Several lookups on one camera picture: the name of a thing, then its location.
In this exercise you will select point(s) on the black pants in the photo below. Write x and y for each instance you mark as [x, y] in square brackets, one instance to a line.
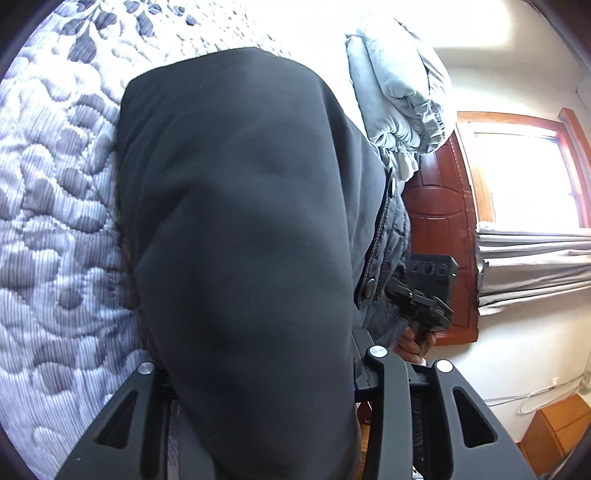
[263, 227]

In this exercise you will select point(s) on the person's right hand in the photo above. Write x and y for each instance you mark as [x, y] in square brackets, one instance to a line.
[412, 351]

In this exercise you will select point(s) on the grey curtain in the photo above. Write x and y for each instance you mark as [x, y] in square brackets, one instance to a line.
[516, 267]

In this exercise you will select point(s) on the wooden framed window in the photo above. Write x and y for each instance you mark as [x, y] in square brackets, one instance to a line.
[527, 173]

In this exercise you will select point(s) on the wooden nightstand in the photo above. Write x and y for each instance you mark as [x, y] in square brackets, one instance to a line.
[554, 432]

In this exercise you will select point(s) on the folded grey comforter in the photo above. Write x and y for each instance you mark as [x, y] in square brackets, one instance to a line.
[404, 92]

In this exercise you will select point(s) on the grey quilted bedspread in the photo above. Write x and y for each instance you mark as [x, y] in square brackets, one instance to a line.
[69, 336]

